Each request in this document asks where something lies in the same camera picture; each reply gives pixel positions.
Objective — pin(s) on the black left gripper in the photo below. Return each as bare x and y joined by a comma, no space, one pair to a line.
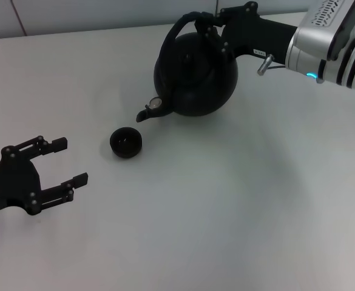
13,185

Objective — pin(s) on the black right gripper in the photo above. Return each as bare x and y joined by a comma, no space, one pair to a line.
256,36

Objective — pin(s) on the black round teapot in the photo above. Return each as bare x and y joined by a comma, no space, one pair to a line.
195,78

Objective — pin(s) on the small dark teacup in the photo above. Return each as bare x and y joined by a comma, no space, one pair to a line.
125,142

